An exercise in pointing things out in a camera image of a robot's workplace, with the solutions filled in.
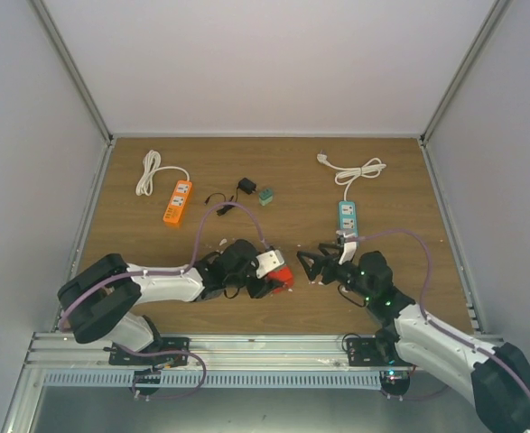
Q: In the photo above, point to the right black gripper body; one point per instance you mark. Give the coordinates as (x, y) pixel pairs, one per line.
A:
(365, 292)

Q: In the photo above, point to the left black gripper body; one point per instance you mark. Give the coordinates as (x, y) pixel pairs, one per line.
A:
(257, 290)

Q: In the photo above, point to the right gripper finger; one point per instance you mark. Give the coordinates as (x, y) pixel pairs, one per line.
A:
(318, 266)
(330, 250)

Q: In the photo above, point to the red cube socket adapter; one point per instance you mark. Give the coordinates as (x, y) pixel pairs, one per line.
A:
(281, 279)

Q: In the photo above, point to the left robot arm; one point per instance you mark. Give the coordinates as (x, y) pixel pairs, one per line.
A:
(97, 303)

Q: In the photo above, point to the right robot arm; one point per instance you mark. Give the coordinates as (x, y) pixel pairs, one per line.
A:
(495, 379)

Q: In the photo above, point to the green plug adapter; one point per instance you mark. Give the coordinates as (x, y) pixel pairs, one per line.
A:
(265, 196)

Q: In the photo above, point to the orange power strip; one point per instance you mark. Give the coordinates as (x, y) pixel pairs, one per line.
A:
(173, 214)

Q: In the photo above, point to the black power adapter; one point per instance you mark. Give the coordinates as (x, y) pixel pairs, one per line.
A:
(247, 186)

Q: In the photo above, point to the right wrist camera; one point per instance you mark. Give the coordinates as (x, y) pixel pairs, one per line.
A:
(347, 241)

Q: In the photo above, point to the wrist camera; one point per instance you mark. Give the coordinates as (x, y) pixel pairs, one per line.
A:
(347, 241)
(269, 261)

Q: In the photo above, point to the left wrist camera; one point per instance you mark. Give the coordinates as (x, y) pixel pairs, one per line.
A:
(269, 261)

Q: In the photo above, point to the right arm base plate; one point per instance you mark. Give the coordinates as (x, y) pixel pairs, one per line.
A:
(371, 351)

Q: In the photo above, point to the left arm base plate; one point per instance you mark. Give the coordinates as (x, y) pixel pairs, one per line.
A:
(119, 356)

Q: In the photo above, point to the aluminium front rail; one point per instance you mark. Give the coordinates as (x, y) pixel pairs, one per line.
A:
(275, 352)

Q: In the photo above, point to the grey slotted cable duct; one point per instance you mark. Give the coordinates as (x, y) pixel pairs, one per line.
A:
(216, 379)

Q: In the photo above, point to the right aluminium frame post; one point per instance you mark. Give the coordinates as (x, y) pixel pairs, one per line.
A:
(482, 36)

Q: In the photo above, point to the aluminium frame post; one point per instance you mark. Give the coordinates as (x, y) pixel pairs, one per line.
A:
(69, 64)
(482, 36)

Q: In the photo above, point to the left aluminium frame post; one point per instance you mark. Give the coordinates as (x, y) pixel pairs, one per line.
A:
(69, 64)

